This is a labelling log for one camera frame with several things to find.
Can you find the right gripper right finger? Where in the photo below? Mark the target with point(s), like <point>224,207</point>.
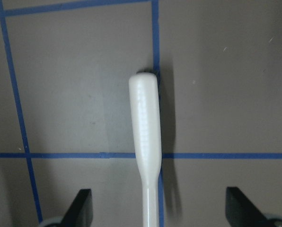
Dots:
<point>241,212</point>

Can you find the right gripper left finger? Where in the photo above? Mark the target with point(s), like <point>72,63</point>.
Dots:
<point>79,213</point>

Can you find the beige hand brush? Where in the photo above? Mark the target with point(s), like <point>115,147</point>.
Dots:
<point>144,102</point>

